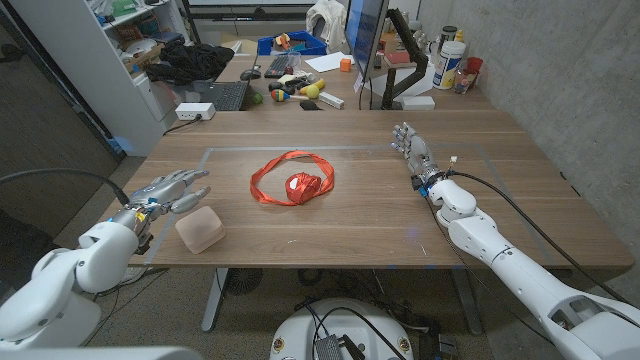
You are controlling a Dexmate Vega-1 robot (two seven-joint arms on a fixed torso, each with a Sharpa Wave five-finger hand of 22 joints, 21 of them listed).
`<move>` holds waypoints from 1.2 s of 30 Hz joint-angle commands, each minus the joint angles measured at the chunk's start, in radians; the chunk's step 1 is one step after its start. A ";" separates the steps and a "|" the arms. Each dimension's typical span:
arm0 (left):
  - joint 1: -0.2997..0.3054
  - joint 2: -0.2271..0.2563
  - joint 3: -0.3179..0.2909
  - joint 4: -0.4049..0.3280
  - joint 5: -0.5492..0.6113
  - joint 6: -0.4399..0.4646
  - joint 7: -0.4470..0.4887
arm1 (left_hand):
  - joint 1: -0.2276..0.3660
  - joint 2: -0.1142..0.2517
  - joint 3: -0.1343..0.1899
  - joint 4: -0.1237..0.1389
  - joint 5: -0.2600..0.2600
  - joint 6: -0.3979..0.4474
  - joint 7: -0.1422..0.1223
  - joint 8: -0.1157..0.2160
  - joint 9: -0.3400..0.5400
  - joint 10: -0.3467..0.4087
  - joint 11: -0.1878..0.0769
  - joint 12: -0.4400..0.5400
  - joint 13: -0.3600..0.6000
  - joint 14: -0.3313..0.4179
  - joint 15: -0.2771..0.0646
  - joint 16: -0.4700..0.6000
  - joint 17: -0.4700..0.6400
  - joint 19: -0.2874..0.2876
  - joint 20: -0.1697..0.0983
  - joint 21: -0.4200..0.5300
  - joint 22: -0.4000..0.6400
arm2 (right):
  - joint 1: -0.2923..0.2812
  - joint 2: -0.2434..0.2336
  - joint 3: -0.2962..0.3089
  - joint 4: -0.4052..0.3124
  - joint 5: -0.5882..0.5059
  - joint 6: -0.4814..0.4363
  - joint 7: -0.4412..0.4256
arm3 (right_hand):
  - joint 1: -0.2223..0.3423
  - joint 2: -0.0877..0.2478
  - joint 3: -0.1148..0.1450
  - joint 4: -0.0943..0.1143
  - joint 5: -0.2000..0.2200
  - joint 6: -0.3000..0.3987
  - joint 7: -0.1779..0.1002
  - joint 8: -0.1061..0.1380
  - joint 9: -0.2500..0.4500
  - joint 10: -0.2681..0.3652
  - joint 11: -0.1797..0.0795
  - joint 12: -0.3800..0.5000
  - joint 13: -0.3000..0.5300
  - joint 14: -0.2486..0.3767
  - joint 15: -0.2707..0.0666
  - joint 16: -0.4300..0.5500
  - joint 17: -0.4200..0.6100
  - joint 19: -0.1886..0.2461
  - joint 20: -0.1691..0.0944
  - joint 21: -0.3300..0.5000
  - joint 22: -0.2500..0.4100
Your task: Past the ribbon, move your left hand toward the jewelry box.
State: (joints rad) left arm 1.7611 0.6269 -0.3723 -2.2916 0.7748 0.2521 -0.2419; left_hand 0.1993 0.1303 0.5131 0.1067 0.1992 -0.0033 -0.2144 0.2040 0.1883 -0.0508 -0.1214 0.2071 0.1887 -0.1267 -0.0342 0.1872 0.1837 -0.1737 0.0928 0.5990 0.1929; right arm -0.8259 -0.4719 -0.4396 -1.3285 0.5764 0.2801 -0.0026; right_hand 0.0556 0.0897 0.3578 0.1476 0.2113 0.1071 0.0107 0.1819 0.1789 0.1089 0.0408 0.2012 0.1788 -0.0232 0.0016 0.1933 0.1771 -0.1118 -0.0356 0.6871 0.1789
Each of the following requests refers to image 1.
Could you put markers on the black flat object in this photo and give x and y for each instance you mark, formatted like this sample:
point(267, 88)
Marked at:
point(310, 105)

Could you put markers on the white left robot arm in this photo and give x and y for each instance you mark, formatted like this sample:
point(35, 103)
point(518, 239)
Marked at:
point(60, 280)

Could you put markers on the white wipes canister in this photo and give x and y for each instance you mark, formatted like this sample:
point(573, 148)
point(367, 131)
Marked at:
point(447, 65)

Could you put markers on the blue plastic bin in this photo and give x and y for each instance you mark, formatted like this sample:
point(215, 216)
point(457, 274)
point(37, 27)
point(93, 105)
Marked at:
point(312, 47)

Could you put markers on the black laptop keyboard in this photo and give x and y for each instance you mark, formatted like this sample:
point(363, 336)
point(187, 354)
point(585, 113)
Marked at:
point(225, 95)

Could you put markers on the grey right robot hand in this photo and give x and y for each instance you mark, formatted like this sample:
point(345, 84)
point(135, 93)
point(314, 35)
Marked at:
point(419, 155)

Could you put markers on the white robot torso edge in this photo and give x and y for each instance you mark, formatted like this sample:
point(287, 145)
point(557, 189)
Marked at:
point(100, 354)

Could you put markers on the white jacket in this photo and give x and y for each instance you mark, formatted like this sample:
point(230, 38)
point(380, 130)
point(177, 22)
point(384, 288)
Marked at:
point(327, 20)

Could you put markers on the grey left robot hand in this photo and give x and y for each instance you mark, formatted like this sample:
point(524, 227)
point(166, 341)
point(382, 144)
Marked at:
point(160, 195)

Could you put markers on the white flat box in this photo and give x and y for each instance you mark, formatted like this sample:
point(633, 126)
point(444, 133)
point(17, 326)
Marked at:
point(417, 102)

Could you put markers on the grey table leg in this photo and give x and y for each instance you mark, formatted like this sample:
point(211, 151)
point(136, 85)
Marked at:
point(214, 300)
point(467, 302)

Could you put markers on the computer monitor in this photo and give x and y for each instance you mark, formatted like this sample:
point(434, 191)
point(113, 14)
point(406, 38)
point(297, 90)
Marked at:
point(365, 35)

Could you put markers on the colourful toy maraca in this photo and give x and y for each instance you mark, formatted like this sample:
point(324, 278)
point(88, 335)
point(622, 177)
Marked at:
point(281, 95)

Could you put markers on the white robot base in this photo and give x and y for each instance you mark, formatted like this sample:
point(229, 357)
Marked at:
point(300, 330)

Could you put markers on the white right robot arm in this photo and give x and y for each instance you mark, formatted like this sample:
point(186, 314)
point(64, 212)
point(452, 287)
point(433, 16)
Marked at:
point(500, 255)

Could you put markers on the white shelf unit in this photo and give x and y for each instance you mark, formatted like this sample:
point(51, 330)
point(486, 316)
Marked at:
point(100, 75)

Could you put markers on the white paper sheet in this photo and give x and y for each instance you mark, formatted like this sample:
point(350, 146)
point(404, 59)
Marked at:
point(325, 62)

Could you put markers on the green ball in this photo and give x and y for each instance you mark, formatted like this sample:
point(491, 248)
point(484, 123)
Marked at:
point(257, 98)

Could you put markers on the orange cube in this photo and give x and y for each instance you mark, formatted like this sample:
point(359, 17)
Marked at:
point(345, 65)

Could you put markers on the black computer mouse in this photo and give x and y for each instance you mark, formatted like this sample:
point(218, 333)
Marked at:
point(250, 74)

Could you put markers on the yellow toy lemon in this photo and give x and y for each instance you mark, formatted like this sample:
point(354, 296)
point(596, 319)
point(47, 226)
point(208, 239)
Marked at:
point(313, 91)

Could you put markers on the red cup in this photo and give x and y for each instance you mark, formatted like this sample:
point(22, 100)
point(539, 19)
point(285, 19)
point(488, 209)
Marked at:
point(475, 65)

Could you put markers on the orange ribbon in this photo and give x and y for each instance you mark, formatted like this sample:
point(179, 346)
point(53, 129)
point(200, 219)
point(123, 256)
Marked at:
point(302, 187)

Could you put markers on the red book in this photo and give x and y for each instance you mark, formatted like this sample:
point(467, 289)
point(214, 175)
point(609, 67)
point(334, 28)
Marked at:
point(397, 57)

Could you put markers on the clear drinking glass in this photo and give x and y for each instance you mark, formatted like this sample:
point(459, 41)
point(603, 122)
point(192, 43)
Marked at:
point(294, 61)

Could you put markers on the dark lidded bottle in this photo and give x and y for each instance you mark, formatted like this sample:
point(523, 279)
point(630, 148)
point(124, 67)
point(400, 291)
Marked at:
point(448, 34)

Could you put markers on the white power strip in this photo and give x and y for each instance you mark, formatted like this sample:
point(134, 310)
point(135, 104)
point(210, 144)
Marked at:
point(195, 111)

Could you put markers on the black clothing pile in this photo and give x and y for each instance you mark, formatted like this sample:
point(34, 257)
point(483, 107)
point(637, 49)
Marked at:
point(192, 62)

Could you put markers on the small white oblong box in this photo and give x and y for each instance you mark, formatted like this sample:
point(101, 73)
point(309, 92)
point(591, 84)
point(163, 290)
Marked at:
point(331, 100)

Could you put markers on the clear glass jar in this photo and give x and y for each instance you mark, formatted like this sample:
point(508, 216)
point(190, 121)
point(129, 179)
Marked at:
point(464, 81)

